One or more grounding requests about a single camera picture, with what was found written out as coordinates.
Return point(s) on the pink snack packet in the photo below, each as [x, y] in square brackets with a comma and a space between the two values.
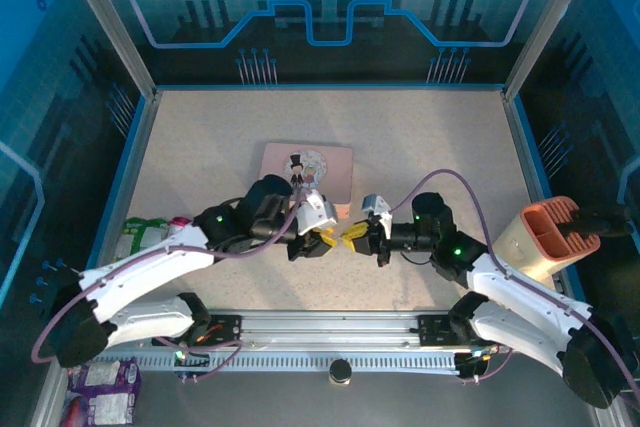
[180, 221]

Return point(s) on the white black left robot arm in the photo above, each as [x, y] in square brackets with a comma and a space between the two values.
[150, 267]

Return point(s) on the pink tin box with cartoon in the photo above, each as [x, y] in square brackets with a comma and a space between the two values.
[337, 167]

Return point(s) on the green snack packet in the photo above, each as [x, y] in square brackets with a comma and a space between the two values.
[142, 237]

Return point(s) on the black round knob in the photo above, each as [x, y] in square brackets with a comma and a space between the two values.
[340, 372]

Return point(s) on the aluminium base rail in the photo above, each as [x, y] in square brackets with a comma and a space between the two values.
[330, 327]

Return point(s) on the aluminium frame post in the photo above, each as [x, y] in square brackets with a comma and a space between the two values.
[107, 22]
[547, 22]

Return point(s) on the beige holder with orange rim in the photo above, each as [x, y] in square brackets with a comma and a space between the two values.
[525, 242]

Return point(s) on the purple snack packet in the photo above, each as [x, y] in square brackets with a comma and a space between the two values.
[105, 397]

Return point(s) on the aluminium side frame rail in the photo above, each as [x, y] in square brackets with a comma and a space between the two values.
[540, 187]
[125, 182]

